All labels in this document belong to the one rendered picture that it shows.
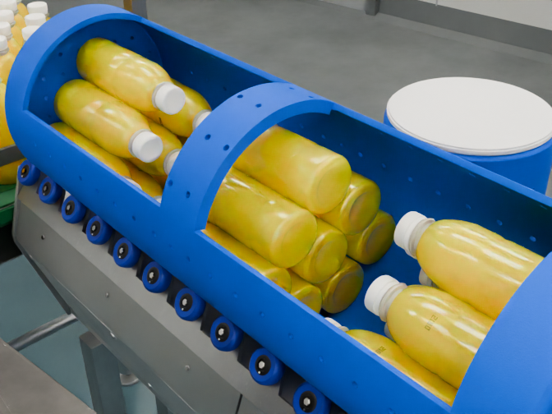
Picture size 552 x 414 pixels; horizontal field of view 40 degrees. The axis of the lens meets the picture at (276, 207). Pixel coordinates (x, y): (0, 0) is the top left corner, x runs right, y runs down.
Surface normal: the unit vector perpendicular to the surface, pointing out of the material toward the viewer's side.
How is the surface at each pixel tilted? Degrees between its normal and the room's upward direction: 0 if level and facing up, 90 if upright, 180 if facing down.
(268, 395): 52
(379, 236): 91
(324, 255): 91
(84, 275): 70
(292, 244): 89
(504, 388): 58
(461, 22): 76
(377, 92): 0
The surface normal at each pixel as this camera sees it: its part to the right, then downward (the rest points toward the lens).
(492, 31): -0.63, 0.21
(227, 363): -0.60, -0.22
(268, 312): -0.76, 0.31
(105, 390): 0.66, 0.40
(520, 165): 0.34, 0.51
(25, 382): 0.05, -0.86
